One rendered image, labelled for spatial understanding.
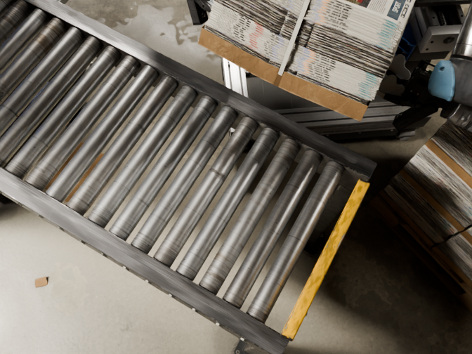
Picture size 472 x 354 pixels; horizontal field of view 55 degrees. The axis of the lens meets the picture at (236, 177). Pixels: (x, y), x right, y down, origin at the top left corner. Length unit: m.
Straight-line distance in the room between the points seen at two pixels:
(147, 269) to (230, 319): 0.22
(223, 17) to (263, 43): 0.10
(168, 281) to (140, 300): 0.83
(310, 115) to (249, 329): 1.08
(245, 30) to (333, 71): 0.20
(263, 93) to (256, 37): 1.02
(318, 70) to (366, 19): 0.15
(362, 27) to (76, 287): 1.51
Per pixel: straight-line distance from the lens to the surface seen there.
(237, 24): 0.97
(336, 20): 0.89
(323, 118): 1.93
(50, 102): 1.35
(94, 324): 1.95
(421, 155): 1.59
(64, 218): 1.18
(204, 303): 1.08
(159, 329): 1.89
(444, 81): 1.03
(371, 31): 0.89
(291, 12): 0.92
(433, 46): 1.61
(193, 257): 1.10
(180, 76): 1.30
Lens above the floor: 1.88
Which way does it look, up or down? 68 degrees down
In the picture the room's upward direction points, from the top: 4 degrees clockwise
